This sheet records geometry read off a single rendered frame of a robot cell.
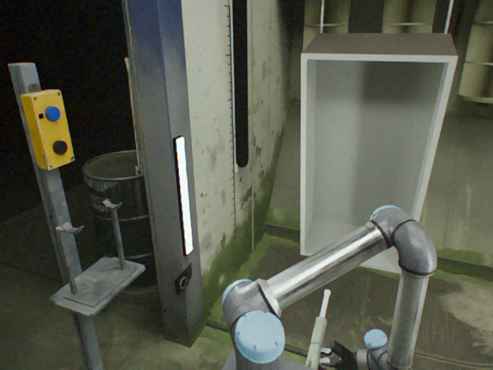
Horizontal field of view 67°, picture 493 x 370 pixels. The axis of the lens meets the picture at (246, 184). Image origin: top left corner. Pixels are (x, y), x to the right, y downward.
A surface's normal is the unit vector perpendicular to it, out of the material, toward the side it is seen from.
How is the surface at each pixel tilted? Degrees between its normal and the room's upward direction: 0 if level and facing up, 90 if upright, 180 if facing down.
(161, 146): 90
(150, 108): 90
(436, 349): 0
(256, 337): 5
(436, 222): 57
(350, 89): 102
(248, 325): 5
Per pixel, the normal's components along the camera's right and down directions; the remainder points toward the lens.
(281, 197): -0.33, -0.19
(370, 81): -0.33, 0.55
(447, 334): -0.01, -0.92
